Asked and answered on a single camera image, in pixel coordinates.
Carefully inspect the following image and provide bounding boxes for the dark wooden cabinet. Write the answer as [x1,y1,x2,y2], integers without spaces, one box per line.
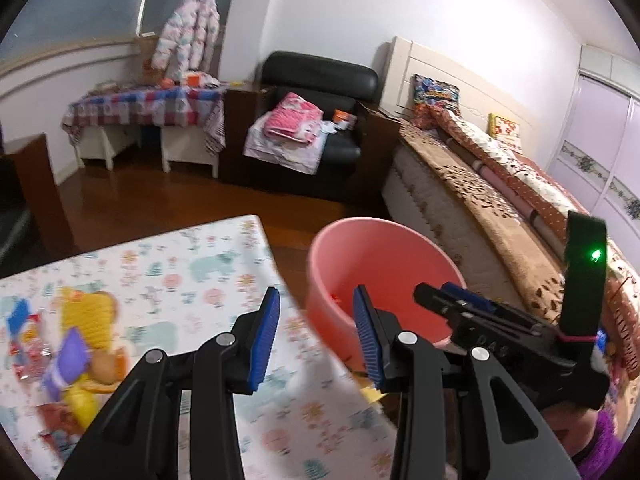
[220,84,273,186]
[350,101,402,206]

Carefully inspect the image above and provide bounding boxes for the pink rolled blanket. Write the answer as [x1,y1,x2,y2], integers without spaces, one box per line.
[470,155,571,256]

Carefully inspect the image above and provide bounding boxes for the purple wrapper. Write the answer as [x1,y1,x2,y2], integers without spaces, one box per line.
[42,326,92,403]

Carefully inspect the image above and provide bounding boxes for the lilac sliding wardrobe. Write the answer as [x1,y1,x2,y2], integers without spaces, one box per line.
[547,45,640,241]

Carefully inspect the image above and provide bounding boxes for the side table with plaid cloth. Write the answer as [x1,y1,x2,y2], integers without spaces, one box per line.
[61,82,228,146]

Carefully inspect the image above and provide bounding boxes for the cream bed headboard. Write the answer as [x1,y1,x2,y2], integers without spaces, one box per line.
[382,36,538,141]

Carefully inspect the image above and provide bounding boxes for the white side table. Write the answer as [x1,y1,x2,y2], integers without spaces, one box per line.
[75,124,142,171]
[160,125,221,178]

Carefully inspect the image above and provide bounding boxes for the black leather armchair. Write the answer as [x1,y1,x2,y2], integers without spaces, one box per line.
[245,51,380,196]

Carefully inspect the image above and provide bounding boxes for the white printed cloth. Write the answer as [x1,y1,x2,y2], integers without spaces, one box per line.
[243,112,331,176]

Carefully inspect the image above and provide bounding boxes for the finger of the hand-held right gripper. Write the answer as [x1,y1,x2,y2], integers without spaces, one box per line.
[414,283,481,331]
[442,282,496,311]

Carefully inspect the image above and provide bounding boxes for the red and white wrapper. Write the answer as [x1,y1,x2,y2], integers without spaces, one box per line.
[7,312,53,383]

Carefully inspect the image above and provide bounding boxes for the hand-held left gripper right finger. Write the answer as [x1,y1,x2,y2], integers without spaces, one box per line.
[352,285,583,480]

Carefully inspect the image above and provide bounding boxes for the pink plastic bucket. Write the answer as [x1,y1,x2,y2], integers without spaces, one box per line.
[305,217,468,361]

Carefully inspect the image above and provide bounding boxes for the colourful cartoon pillow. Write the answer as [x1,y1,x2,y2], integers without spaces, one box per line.
[411,74,461,121]

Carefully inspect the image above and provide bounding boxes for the pink folded blanket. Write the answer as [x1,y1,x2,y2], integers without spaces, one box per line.
[264,91,325,146]

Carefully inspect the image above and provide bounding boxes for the yellow floral pillow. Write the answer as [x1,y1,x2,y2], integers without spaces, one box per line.
[487,112,523,153]

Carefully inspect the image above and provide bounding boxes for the small yellow wrapper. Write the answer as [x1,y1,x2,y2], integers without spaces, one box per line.
[62,387,98,423]

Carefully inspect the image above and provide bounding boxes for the floral bear tablecloth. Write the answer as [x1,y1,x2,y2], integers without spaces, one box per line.
[0,214,401,480]

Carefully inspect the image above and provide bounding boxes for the person's right forearm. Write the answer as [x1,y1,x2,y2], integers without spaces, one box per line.
[572,407,628,468]

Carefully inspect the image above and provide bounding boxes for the person's right hand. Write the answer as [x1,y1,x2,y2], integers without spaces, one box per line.
[542,405,598,463]

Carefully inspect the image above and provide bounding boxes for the pink printed puffer jacket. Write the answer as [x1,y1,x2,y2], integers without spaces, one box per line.
[151,0,222,72]

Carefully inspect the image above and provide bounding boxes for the patterned hanging cloth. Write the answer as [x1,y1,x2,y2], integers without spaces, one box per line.
[204,97,227,157]

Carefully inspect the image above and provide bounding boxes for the yellow paper card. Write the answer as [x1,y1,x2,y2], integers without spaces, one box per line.
[359,384,390,405]

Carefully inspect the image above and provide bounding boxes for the brown leaf patterned blanket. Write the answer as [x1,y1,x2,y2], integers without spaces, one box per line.
[400,120,568,323]

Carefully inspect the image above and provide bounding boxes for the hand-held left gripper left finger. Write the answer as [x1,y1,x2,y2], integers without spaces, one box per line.
[57,286,281,480]

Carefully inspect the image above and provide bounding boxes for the white patterned quilt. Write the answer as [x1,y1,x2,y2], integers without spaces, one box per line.
[450,110,591,211]

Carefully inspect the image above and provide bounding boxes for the dark wooden board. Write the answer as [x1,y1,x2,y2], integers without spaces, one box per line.
[2,132,78,261]

